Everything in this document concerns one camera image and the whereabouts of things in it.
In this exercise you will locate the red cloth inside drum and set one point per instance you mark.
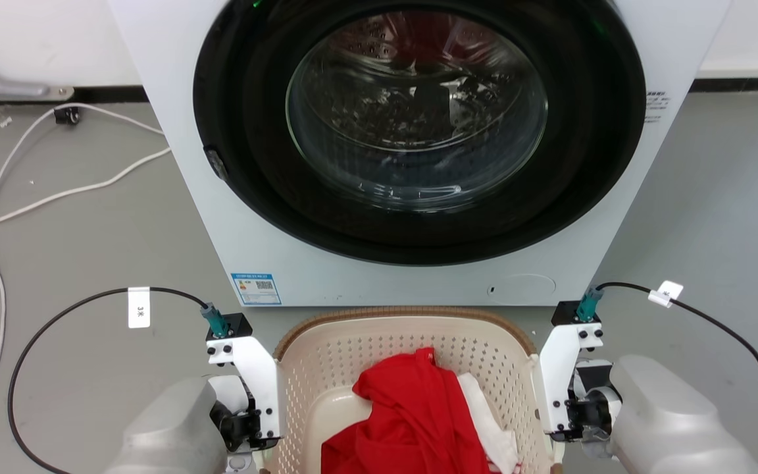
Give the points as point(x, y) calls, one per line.
point(431, 39)

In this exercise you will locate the black round washer door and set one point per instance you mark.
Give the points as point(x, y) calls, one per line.
point(589, 164)

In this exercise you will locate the red garment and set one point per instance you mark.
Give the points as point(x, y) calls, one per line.
point(412, 421)

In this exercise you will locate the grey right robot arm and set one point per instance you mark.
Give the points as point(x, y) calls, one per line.
point(668, 421)

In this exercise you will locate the round washer filter cover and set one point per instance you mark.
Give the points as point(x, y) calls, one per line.
point(521, 289)

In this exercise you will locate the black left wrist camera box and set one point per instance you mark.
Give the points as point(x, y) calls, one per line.
point(234, 324)

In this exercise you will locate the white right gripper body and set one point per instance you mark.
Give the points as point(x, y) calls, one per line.
point(558, 368)

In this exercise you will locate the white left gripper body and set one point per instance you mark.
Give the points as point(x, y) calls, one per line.
point(255, 375)

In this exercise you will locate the black floor plug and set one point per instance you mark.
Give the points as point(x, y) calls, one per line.
point(67, 115)

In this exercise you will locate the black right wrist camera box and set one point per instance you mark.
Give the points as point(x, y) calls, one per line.
point(566, 313)

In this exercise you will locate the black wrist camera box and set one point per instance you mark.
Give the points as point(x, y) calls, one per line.
point(566, 313)
point(234, 324)

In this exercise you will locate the white front-load washing machine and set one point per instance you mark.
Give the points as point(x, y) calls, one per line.
point(234, 217)

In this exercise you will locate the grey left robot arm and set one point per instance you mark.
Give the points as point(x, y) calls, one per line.
point(168, 434)

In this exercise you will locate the grey curved floor base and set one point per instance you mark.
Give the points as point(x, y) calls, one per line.
point(4, 82)

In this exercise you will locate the white cloth with red trim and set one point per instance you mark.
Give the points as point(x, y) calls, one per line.
point(494, 431)

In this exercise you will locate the blue energy label sticker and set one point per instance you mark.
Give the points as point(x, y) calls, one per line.
point(256, 289)

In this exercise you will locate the beige perforated laundry basket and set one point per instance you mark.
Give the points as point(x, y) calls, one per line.
point(326, 368)

